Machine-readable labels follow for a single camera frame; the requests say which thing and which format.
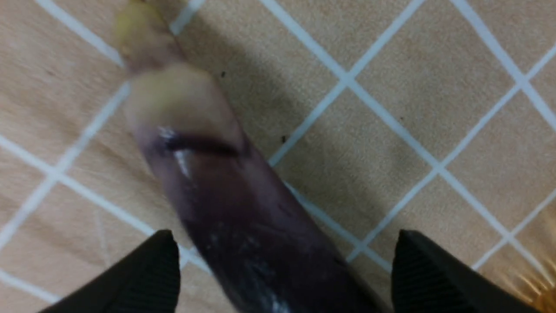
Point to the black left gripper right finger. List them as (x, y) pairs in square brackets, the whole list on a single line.
[(425, 278)]

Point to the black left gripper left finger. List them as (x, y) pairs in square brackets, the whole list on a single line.
[(147, 280)]

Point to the purple eggplant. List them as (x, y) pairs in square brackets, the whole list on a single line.
[(263, 248)]

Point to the amber ribbed glass plate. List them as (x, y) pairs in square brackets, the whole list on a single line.
[(513, 273)]

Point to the beige checkered tablecloth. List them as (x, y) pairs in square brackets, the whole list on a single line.
[(434, 115)]

